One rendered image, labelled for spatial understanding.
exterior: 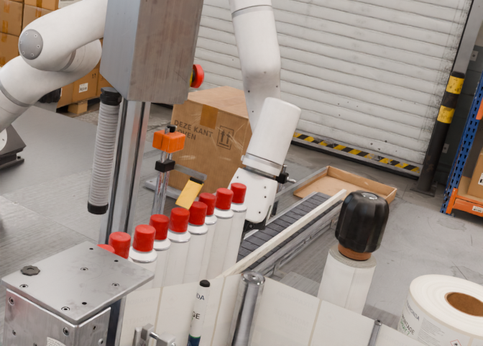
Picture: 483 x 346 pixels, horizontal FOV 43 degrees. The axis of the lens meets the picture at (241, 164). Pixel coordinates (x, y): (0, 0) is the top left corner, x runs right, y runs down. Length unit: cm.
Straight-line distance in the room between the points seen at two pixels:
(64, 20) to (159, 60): 63
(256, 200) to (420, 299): 40
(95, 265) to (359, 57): 476
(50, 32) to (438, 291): 101
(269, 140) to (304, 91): 426
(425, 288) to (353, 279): 15
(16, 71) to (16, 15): 334
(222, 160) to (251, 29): 50
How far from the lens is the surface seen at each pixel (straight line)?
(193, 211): 110
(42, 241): 147
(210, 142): 170
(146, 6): 90
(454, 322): 109
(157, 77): 93
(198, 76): 97
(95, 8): 150
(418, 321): 111
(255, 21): 131
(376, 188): 220
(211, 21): 578
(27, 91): 165
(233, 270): 127
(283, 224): 162
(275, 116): 129
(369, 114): 545
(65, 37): 151
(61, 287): 71
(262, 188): 129
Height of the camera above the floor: 152
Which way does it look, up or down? 18 degrees down
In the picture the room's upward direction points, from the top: 11 degrees clockwise
